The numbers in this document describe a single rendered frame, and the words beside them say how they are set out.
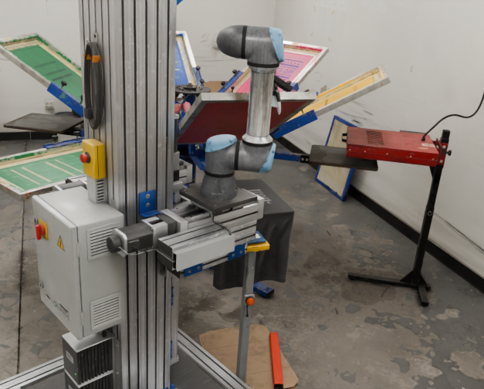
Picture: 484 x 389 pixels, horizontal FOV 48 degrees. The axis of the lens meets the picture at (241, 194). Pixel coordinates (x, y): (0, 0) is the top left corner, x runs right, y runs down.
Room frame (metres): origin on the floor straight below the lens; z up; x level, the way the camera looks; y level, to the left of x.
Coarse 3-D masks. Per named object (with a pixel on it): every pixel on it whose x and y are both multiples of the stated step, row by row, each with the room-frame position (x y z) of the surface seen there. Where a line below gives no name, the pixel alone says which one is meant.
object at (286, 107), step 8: (288, 104) 2.65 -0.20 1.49; (296, 104) 2.67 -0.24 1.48; (272, 112) 2.73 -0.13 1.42; (288, 112) 2.77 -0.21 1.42; (240, 120) 2.79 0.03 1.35; (272, 120) 2.87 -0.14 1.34; (280, 120) 2.89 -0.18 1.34; (232, 128) 2.90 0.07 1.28; (240, 128) 2.92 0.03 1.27; (240, 136) 3.07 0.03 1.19
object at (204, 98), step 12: (204, 96) 2.43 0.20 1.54; (216, 96) 2.45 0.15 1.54; (228, 96) 2.48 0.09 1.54; (240, 96) 2.50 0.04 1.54; (288, 96) 2.58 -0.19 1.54; (300, 96) 2.61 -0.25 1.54; (312, 96) 2.63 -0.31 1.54; (192, 108) 2.56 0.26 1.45; (300, 108) 2.73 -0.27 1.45; (192, 120) 2.68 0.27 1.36; (180, 132) 2.83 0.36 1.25
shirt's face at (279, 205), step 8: (192, 184) 2.84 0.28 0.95; (240, 184) 2.89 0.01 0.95; (248, 184) 2.90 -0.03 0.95; (256, 184) 2.91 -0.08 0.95; (264, 184) 2.92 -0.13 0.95; (264, 192) 2.80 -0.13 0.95; (272, 192) 2.80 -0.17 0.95; (272, 200) 2.69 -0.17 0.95; (280, 200) 2.70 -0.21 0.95; (264, 208) 2.57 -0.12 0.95; (272, 208) 2.58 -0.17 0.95; (280, 208) 2.58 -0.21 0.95; (288, 208) 2.59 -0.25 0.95
